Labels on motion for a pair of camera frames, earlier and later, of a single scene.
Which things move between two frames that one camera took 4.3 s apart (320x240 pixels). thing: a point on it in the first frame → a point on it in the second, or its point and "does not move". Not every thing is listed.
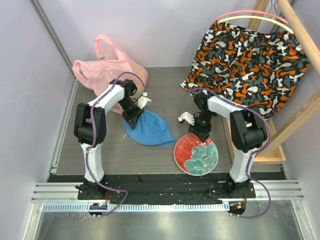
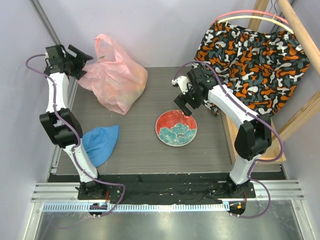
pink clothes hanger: (251, 11) does not move
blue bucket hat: (151, 129) → (100, 143)
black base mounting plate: (166, 189) does not move
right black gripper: (200, 128) → (185, 100)
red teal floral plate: (194, 157) → (174, 128)
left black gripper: (132, 119) → (81, 60)
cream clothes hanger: (264, 18) does not move
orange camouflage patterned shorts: (256, 69) does not move
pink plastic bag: (111, 65) does not move
